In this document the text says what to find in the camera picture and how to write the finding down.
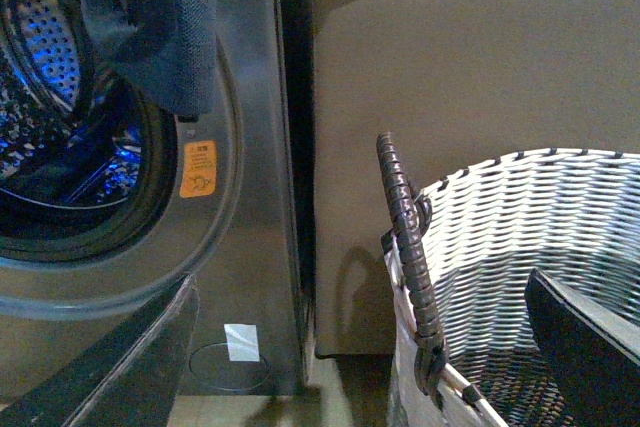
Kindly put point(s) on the brown cabinet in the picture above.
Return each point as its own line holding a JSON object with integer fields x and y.
{"x": 456, "y": 82}

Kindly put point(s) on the dark navy garment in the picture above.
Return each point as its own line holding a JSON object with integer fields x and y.
{"x": 165, "y": 48}

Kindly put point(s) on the white woven laundry basket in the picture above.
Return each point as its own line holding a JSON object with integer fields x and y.
{"x": 571, "y": 213}

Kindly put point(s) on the grey front-load washing machine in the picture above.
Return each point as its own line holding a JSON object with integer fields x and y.
{"x": 92, "y": 223}

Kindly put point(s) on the orange warning sticker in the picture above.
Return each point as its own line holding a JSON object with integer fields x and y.
{"x": 199, "y": 169}

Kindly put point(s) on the white square sticker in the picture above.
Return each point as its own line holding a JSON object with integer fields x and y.
{"x": 242, "y": 342}

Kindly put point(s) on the dark wrapped basket handle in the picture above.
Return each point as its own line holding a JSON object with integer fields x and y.
{"x": 411, "y": 214}

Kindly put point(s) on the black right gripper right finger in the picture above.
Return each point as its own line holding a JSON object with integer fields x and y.
{"x": 592, "y": 352}

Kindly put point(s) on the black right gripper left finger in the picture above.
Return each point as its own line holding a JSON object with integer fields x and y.
{"x": 130, "y": 377}

